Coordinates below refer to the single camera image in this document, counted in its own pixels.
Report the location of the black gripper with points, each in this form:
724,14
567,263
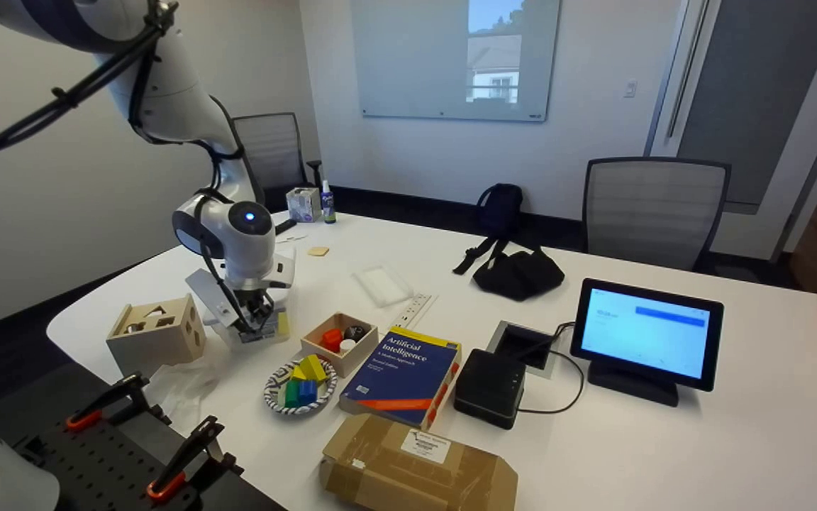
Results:
256,307

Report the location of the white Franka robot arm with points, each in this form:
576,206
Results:
238,232

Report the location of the clear plastic storage bin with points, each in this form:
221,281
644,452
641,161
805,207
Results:
282,327

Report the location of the yellow toy block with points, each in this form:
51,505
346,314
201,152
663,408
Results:
309,369

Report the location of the small wooden tray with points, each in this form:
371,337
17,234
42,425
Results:
319,356

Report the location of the green bowl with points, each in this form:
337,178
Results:
275,399

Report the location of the green toy block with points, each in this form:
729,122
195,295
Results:
293,395

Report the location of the red toy block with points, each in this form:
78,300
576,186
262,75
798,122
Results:
332,338

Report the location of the blue toy block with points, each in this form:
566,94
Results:
306,389

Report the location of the crumpled clear plastic wrap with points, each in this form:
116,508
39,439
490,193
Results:
184,386

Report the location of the white toy cylinder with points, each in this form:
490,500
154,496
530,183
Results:
346,344

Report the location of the wooden shape sorter cube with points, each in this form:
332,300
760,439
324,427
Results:
157,341

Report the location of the small yellow flat item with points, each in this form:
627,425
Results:
319,250

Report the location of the black remote control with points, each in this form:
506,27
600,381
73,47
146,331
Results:
285,224

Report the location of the clear tissue box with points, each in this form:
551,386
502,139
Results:
300,202

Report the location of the small spray bottle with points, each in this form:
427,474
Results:
327,202

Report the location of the blue book with orange stripe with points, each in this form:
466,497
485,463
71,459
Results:
398,373

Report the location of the clear ruler strip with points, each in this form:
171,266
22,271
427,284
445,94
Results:
412,311

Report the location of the mesh office chair with armrests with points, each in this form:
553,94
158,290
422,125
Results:
269,156

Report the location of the taped cardboard box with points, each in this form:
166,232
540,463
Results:
410,469

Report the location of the black box device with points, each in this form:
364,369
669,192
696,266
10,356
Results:
489,386

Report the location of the recessed table outlet box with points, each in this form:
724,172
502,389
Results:
522,344

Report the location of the glass whiteboard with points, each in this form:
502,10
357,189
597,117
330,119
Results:
417,58

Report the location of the tablet on black stand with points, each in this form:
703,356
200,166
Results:
651,331

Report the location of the grey mesh office chair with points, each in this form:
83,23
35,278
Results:
654,213

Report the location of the glass door with blinds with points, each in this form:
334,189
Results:
757,102

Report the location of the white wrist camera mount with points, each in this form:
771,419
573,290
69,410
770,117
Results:
211,300

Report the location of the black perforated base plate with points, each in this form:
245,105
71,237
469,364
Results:
98,463

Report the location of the white wall switch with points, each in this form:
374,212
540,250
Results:
629,88

